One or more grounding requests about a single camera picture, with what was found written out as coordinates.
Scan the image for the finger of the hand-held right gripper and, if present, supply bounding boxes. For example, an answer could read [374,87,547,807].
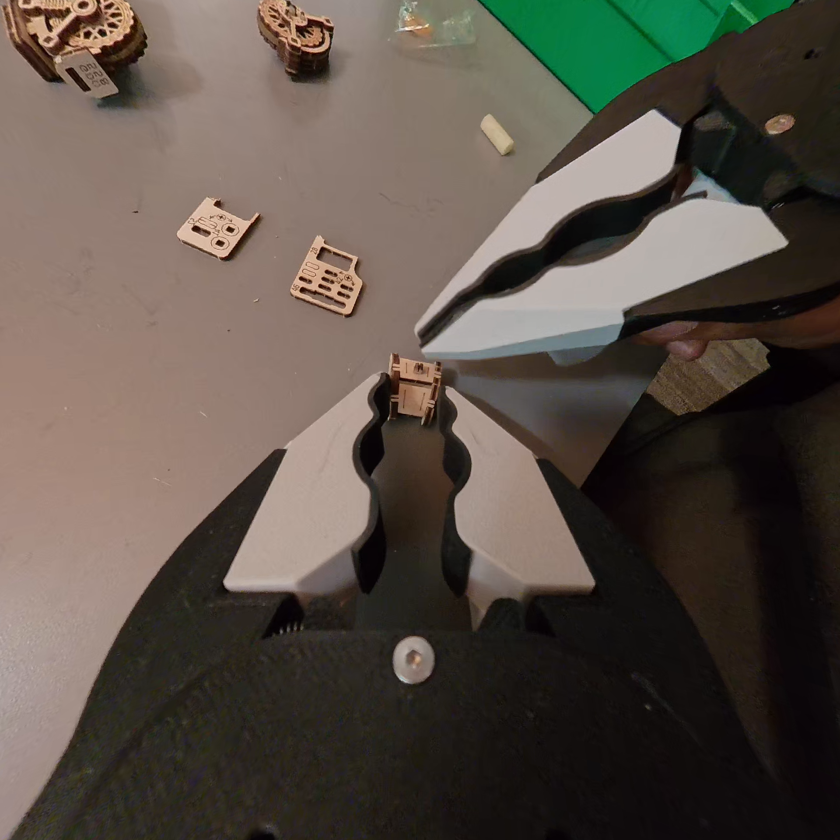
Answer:
[414,109,685,343]
[419,192,790,368]

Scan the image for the small wooden gear model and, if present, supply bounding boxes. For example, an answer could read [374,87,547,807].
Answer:
[256,0,336,80]

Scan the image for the small wooden box part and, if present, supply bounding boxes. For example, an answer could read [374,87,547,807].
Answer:
[387,352,442,427]

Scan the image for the green box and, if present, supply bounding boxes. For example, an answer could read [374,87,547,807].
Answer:
[476,0,805,116]

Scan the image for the grey desk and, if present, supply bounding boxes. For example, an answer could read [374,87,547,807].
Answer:
[0,0,670,840]

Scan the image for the small white cylinder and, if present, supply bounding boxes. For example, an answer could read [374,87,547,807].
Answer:
[480,113,515,156]

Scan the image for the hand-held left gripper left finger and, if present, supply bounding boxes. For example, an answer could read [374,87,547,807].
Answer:
[223,371,391,601]

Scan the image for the large wooden gear model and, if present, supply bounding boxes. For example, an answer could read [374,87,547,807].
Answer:
[2,0,147,83]

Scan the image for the clear plastic bag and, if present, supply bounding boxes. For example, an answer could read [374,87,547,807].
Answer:
[388,0,479,50]

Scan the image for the person's dark clothing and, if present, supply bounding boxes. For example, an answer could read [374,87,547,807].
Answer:
[581,341,840,840]

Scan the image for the flat wooden piece with slots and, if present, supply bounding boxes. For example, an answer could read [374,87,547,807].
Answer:
[289,235,366,317]

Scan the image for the pale wooden slotted plate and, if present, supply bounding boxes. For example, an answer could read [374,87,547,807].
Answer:
[56,56,120,99]

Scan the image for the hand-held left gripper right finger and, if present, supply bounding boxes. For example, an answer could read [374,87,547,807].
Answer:
[438,385,598,630]

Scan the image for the person's right hand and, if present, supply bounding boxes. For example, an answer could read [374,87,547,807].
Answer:
[631,292,840,362]

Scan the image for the flat wooden piece round holes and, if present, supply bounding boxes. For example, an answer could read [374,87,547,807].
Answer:
[176,197,261,262]

